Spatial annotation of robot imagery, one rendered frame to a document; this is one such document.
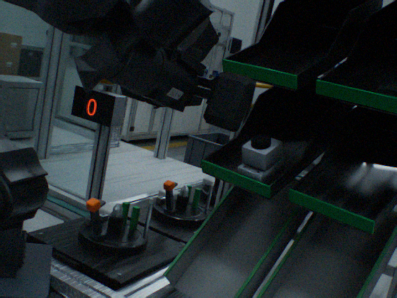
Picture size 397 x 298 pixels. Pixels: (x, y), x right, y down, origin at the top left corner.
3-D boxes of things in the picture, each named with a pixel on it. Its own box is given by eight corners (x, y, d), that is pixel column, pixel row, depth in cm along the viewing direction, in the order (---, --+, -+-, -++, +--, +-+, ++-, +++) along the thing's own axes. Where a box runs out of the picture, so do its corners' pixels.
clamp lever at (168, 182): (170, 212, 112) (169, 185, 108) (164, 209, 113) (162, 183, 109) (179, 204, 115) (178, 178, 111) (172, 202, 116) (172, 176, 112)
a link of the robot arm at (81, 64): (74, 95, 47) (137, 30, 43) (60, 56, 50) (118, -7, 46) (123, 113, 52) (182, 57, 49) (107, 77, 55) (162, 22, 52)
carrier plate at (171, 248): (118, 293, 81) (120, 282, 81) (25, 241, 92) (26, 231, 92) (190, 256, 102) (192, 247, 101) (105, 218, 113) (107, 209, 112)
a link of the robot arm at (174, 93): (196, 114, 46) (218, 55, 46) (82, 77, 58) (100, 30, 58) (239, 134, 53) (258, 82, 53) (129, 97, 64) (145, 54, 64)
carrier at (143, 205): (193, 254, 103) (205, 200, 101) (109, 216, 114) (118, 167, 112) (240, 230, 124) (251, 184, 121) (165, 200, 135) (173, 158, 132)
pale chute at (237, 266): (234, 325, 72) (226, 313, 69) (172, 287, 80) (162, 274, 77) (324, 190, 83) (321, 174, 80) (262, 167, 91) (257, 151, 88)
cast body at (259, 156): (261, 193, 70) (260, 152, 67) (237, 183, 73) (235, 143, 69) (292, 167, 75) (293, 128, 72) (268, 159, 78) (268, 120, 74)
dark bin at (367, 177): (371, 236, 62) (378, 190, 59) (288, 202, 70) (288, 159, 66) (443, 146, 80) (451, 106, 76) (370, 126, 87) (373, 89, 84)
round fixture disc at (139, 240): (116, 263, 87) (118, 253, 87) (62, 236, 94) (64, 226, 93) (159, 244, 99) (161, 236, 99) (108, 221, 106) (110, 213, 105)
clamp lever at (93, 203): (97, 237, 90) (93, 205, 86) (90, 233, 91) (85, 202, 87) (110, 227, 93) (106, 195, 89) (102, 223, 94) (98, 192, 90)
